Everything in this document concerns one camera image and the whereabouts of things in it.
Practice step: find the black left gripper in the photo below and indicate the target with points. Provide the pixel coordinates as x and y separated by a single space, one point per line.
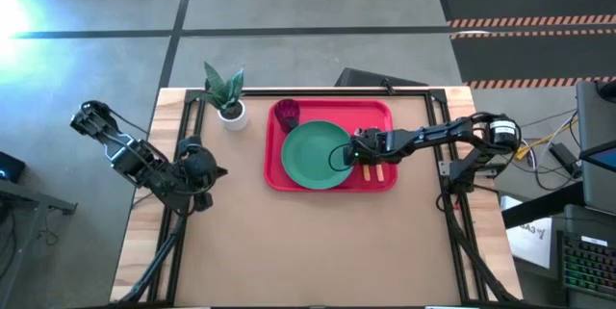
199 164

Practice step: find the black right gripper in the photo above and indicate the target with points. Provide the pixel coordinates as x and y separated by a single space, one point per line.
373 145

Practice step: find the red plastic tray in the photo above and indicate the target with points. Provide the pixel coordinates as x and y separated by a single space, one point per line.
332 109

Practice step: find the green round plate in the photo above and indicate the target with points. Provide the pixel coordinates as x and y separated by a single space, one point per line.
308 155

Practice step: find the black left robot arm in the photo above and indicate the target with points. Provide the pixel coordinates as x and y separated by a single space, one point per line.
125 155

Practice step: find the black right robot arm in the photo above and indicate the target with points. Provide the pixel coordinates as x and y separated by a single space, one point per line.
443 133

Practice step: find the white plant pot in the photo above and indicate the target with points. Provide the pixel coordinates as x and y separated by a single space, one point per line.
236 121

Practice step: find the black computer case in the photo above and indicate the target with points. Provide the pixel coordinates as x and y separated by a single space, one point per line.
366 78

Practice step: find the green snake plant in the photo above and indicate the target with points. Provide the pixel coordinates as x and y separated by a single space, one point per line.
223 90

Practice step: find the black desk beam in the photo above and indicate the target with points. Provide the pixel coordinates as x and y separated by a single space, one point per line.
539 208

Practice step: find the black mat with striped edge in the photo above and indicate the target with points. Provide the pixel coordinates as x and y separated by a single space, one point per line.
524 1
529 56

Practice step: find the black power adapter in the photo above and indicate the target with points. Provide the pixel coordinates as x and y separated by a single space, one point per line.
565 157

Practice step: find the grey metal stand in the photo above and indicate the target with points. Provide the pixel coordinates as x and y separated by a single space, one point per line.
29 198

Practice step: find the black device with light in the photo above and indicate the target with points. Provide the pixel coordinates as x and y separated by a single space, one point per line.
9 167

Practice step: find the grey laptop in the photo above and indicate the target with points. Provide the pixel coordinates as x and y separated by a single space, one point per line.
597 121

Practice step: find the tablet with blue screen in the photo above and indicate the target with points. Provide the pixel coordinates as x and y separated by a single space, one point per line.
604 157

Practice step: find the backlit black keyboard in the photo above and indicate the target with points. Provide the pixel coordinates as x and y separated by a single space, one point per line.
589 265

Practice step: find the black aluminium table frame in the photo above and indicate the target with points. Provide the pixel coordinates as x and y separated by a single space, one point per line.
337 92

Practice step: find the silver metal bracket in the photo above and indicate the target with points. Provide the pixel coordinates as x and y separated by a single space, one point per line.
444 169

